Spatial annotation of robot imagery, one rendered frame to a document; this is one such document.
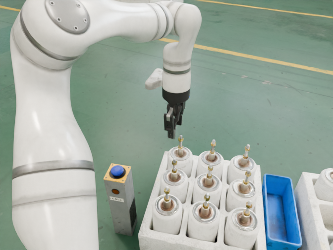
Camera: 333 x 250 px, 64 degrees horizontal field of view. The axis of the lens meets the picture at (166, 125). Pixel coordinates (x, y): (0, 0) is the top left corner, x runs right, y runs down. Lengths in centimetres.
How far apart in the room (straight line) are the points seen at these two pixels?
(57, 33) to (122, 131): 121
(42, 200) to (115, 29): 26
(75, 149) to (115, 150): 111
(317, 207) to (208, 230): 41
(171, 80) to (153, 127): 90
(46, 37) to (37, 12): 3
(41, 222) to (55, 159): 6
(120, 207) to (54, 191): 67
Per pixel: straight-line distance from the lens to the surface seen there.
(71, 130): 35
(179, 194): 95
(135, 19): 48
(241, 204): 94
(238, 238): 88
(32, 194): 32
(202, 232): 87
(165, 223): 87
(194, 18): 61
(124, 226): 107
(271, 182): 124
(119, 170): 87
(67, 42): 37
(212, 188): 92
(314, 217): 106
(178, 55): 64
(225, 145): 146
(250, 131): 160
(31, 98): 39
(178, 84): 67
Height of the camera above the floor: 97
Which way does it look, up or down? 38 degrees down
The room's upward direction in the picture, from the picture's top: straight up
